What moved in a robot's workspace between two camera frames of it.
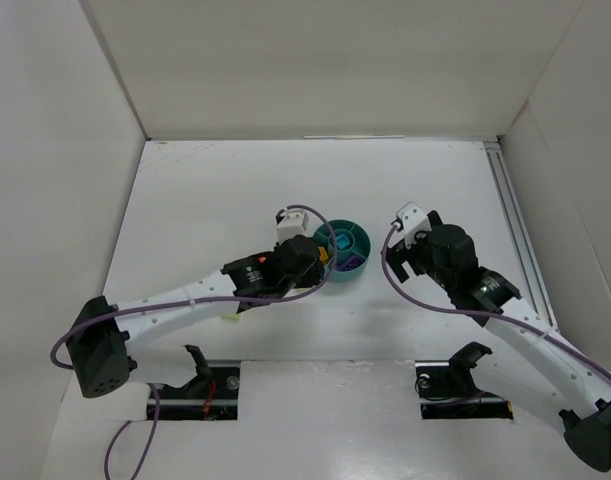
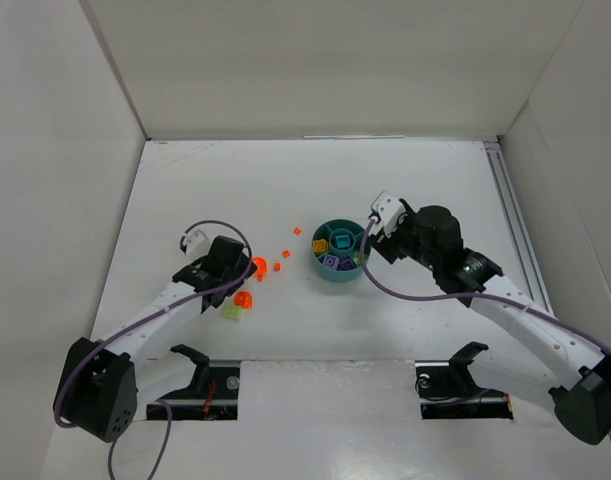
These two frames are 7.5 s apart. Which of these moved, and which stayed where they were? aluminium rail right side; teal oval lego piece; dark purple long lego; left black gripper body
Moved: left black gripper body
Stayed: dark purple long lego; aluminium rail right side; teal oval lego piece
